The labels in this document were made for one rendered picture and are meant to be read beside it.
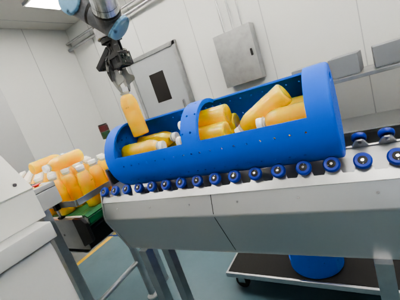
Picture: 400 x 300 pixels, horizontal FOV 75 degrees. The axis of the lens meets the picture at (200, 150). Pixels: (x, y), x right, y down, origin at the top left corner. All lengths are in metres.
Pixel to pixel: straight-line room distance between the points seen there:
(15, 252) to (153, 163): 0.52
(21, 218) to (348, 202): 0.82
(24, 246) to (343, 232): 0.82
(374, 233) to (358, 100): 3.47
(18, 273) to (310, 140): 0.74
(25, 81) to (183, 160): 5.31
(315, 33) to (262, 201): 3.54
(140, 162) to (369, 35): 3.64
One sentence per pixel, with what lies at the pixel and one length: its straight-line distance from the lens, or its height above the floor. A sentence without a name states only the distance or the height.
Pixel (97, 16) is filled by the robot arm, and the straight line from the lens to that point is 1.00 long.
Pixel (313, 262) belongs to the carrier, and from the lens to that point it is 1.59.
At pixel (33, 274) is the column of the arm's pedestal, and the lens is 0.72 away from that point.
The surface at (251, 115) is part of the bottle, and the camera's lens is 0.87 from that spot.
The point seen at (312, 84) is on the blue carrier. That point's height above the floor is 1.19.
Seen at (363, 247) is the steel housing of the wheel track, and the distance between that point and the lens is 0.98.
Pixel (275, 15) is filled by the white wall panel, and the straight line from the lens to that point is 4.34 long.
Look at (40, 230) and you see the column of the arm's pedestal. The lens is 0.70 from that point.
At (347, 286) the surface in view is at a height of 0.15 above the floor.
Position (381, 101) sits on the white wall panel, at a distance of 4.31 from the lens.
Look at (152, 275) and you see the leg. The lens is 1.47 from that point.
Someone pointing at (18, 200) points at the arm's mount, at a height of 1.16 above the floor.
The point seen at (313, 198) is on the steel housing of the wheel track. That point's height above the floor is 0.87.
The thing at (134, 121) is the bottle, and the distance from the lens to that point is 1.14.
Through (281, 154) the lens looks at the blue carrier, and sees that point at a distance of 0.80.
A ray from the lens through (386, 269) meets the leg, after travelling 1.01.
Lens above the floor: 1.27
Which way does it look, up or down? 12 degrees down
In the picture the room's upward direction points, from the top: 19 degrees counter-clockwise
